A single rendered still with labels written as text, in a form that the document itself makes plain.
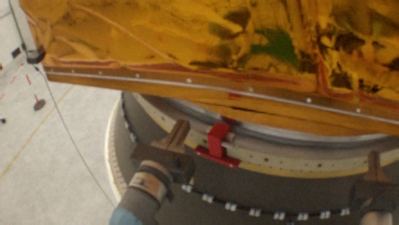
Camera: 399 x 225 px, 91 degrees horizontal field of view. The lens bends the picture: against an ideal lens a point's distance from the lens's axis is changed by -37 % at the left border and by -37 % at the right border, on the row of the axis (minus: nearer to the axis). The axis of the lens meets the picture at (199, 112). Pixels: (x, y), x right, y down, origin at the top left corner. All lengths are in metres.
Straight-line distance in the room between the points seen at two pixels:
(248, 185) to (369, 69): 0.49
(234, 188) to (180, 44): 0.43
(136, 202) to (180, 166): 0.13
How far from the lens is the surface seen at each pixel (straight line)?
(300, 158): 0.69
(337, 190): 0.85
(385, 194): 0.51
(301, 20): 0.56
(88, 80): 0.98
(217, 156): 0.75
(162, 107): 0.85
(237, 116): 0.73
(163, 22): 0.62
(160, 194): 0.56
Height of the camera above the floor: 2.24
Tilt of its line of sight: 41 degrees down
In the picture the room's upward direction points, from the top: 8 degrees counter-clockwise
